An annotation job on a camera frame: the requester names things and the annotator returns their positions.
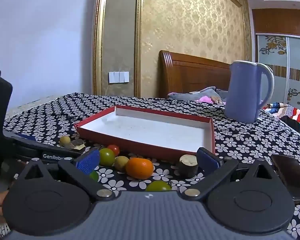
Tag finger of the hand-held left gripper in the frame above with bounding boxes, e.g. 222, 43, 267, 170
2, 142, 74, 165
2, 129, 83, 153

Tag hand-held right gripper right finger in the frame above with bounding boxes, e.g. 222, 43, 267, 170
181, 147, 283, 201

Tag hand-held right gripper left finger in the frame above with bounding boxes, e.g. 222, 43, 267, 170
14, 148, 115, 201

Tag dark sugarcane piece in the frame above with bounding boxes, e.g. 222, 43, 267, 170
64, 140, 86, 152
178, 154, 199, 178

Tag brown longan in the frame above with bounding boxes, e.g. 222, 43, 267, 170
114, 156, 130, 172

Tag orange tangerine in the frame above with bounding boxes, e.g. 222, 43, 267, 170
126, 157, 154, 180

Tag green tomato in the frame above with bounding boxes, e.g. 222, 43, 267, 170
99, 148, 116, 167
145, 180, 172, 192

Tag red cardboard box tray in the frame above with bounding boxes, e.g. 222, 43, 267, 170
74, 105, 215, 162

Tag red cherry tomato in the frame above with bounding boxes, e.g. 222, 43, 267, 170
107, 144, 120, 157

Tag black floral tablecloth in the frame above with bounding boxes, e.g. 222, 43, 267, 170
0, 92, 300, 240

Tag grey and pink clothes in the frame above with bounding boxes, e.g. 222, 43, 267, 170
167, 87, 227, 104

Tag blue electric kettle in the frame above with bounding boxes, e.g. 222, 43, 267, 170
224, 60, 275, 123

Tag dark smartphone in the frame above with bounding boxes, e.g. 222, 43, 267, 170
270, 154, 300, 202

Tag wooden bed headboard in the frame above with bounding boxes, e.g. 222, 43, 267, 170
159, 50, 232, 98

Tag dark cloth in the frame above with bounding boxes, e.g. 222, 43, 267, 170
281, 115, 300, 134

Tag striped colourful blanket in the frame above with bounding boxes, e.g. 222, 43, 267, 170
264, 102, 300, 125

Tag wardrobe with floral doors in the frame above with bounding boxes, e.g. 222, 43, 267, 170
252, 9, 300, 110

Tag white wall switch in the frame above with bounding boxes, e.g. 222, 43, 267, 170
108, 71, 130, 83

